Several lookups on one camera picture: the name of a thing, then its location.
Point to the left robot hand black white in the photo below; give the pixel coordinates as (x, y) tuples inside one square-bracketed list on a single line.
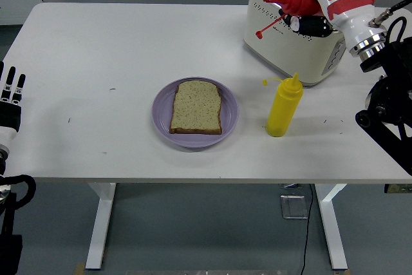
[(9, 114)]

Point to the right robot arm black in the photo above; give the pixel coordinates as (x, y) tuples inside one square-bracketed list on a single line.
[(391, 101)]

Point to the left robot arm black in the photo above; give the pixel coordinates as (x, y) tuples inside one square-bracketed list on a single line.
[(13, 223)]

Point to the slice of bread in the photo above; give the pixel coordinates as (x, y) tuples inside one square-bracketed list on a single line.
[(196, 107)]

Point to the desk control panel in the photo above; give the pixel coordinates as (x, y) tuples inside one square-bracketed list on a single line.
[(397, 188)]

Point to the cream and chrome toaster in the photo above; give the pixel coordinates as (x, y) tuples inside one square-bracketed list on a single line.
[(283, 53)]

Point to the yellow squeeze bottle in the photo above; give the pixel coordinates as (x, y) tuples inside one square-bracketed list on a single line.
[(283, 110)]

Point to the white table leg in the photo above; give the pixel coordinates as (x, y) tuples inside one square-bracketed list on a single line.
[(331, 230), (99, 230)]

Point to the purple plate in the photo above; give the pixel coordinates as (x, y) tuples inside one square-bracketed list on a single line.
[(161, 114)]

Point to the metal floor socket plate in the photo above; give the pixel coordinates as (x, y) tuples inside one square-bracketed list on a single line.
[(294, 207)]

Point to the metal bracket under table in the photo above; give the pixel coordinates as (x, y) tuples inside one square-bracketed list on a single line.
[(288, 186)]

